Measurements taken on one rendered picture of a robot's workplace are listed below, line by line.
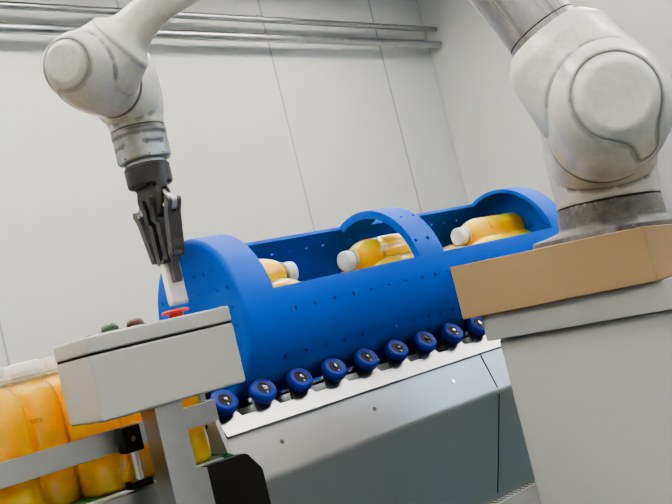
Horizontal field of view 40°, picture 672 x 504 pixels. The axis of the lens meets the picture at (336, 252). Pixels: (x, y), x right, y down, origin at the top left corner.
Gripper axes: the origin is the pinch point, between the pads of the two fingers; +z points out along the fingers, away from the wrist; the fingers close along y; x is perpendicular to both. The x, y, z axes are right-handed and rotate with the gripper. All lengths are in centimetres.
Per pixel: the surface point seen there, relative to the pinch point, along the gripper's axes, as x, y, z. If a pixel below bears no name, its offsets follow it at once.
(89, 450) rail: -28.1, 18.8, 20.2
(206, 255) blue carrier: 4.1, 5.1, -3.1
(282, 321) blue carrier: 10.8, 11.9, 10.2
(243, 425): 0.6, 9.7, 24.3
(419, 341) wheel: 42.1, 8.9, 19.9
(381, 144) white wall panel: 409, -363, -101
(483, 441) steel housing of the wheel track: 52, 9, 41
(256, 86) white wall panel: 300, -356, -148
